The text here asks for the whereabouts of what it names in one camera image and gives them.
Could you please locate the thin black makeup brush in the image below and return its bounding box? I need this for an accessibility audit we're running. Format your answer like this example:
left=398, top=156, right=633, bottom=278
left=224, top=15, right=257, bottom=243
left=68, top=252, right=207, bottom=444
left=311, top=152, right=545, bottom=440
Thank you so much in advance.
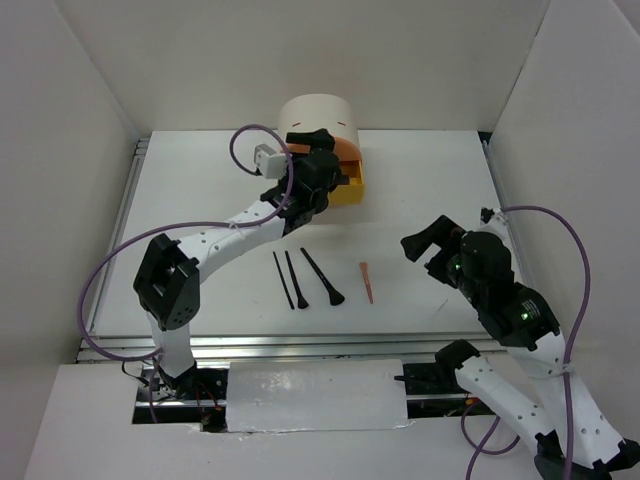
left=272, top=251, right=295, bottom=310

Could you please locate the large black makeup brush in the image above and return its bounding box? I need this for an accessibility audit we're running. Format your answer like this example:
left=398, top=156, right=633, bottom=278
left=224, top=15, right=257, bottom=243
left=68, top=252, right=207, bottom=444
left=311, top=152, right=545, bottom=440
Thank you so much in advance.
left=300, top=247, right=345, bottom=306

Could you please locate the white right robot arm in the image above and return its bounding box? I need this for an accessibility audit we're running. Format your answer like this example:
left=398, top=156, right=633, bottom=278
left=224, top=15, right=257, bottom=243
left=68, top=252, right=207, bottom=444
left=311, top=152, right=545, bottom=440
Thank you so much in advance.
left=401, top=208, right=639, bottom=479

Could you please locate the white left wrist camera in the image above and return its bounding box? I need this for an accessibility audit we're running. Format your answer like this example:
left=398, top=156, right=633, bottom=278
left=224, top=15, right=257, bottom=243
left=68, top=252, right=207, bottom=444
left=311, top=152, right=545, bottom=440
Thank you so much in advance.
left=254, top=144, right=288, bottom=180

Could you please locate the black flat makeup brush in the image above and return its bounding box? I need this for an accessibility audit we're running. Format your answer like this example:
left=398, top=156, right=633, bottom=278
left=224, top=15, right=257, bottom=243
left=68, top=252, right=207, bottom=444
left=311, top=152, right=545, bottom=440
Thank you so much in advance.
left=285, top=251, right=309, bottom=310

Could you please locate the white foam board cover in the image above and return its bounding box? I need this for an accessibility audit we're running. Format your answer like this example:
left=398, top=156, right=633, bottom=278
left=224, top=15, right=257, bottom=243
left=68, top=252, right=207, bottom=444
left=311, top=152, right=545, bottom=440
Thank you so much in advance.
left=226, top=359, right=410, bottom=433

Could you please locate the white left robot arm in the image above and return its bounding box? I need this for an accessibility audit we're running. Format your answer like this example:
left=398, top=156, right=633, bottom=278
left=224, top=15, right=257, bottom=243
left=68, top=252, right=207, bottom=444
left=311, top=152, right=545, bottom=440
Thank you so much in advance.
left=133, top=128, right=342, bottom=399

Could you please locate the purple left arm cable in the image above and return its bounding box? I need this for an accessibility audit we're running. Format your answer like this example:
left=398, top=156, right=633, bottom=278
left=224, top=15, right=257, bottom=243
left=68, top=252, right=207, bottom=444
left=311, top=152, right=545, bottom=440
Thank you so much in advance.
left=79, top=123, right=296, bottom=424

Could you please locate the cream round drawer organizer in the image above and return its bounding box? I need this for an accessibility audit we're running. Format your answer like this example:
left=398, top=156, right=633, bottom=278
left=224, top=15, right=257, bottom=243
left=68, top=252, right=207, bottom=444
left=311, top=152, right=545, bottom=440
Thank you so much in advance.
left=278, top=94, right=360, bottom=149

